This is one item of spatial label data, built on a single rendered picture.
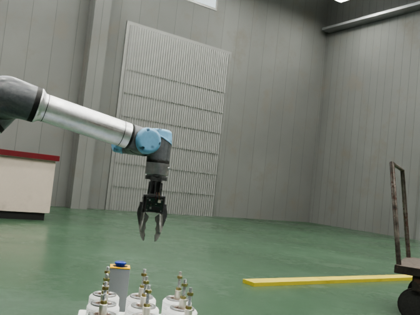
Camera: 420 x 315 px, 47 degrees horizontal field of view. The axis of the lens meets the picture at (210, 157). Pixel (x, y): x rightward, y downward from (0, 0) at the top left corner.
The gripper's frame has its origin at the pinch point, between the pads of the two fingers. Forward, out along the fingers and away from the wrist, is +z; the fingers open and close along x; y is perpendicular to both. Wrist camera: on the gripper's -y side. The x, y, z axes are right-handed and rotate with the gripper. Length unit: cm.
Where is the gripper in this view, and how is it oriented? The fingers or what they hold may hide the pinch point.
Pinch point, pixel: (149, 236)
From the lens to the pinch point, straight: 163.8
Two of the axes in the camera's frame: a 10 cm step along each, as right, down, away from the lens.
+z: -1.0, 9.9, -0.6
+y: 1.2, -0.5, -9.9
